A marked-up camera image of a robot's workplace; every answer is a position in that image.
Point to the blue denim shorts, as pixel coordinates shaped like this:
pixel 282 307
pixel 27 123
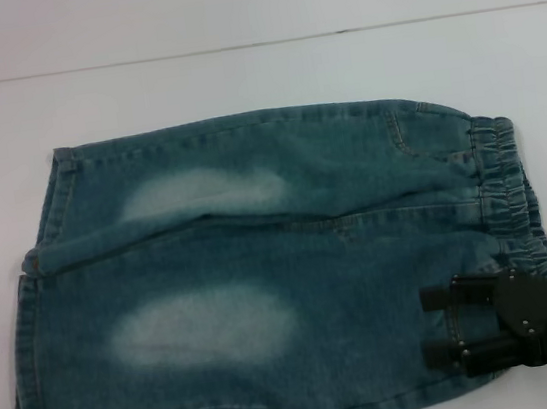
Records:
pixel 286 263

